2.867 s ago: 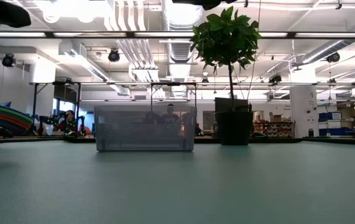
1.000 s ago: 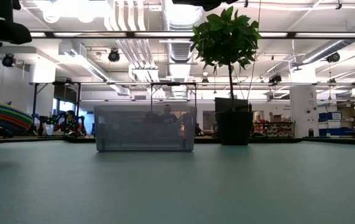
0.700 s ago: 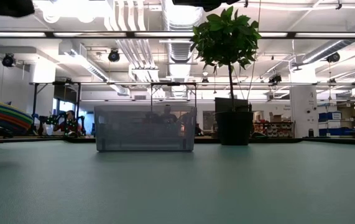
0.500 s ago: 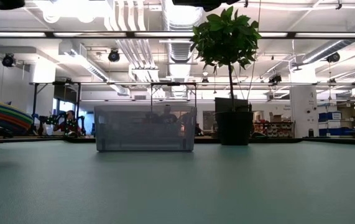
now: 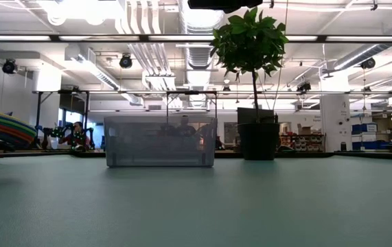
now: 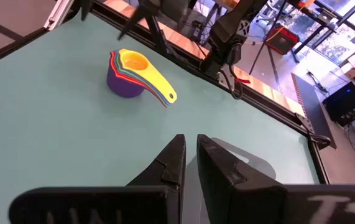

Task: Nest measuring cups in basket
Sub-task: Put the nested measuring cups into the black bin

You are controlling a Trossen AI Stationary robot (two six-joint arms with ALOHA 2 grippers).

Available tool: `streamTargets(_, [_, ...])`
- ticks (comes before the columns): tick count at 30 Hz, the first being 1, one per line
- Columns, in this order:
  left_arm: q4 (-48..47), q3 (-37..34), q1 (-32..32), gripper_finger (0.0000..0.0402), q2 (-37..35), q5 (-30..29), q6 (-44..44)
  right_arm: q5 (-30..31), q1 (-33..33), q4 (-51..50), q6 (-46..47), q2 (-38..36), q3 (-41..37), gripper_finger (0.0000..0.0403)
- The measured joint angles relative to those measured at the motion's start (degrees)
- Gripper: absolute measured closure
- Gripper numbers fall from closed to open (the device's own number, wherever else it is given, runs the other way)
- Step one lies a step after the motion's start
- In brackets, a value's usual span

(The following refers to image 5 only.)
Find green measuring cup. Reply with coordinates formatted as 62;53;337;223
0;111;38;137

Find grey translucent plastic basket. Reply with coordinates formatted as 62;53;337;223
104;115;218;168

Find person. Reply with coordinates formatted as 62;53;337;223
173;115;198;137
59;121;92;151

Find black monitor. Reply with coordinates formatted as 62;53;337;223
236;107;276;125

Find potted plant in black pot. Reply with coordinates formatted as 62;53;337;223
209;6;290;161

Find shelf with small bins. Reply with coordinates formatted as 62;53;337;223
279;133;325;152

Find white pillar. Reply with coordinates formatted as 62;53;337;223
320;73;353;152

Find blue storage bins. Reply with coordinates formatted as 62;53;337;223
351;123;392;151

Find round black ceiling camera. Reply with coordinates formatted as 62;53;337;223
119;54;134;69
360;57;377;70
1;58;18;75

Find overhead light bar frame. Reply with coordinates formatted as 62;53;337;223
0;34;392;44

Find silver ventilation duct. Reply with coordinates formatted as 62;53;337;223
178;0;226;35

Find black metal rig frame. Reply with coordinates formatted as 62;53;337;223
32;89;91;145

